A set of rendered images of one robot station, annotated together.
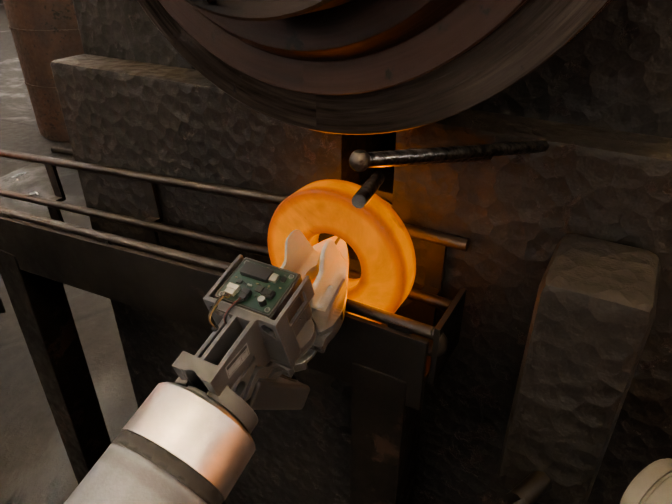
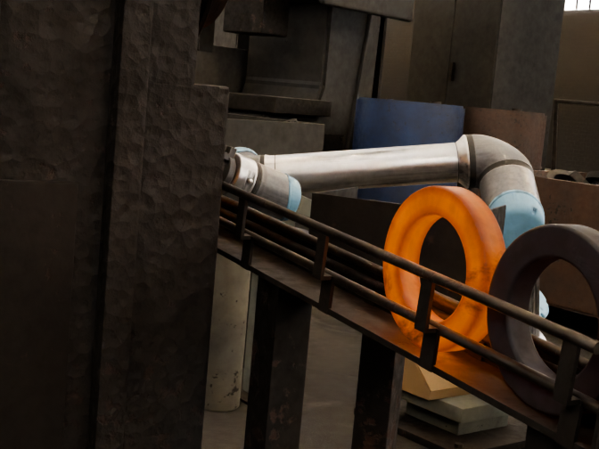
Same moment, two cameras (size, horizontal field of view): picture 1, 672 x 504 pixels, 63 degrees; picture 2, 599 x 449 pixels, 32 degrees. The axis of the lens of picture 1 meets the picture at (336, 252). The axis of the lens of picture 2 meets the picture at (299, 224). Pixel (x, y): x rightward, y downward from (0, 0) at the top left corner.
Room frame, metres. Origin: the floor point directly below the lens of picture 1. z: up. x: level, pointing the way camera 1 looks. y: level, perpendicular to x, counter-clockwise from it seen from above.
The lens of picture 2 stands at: (2.02, 1.17, 0.87)
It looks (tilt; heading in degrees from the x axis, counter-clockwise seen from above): 7 degrees down; 208
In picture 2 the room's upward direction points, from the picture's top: 5 degrees clockwise
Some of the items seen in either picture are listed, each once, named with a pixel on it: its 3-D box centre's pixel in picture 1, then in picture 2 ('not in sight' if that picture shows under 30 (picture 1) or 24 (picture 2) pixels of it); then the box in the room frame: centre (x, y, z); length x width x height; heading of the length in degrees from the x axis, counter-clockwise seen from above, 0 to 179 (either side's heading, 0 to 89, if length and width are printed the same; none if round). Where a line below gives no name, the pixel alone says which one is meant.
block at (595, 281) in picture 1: (572, 376); not in sight; (0.37, -0.21, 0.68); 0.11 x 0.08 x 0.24; 151
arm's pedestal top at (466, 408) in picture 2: not in sight; (459, 392); (-0.65, 0.31, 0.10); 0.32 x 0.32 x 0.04; 66
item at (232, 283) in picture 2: not in sight; (225, 313); (-0.35, -0.27, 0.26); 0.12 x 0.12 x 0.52
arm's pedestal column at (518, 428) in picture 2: not in sight; (456, 412); (-0.65, 0.31, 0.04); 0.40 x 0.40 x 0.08; 66
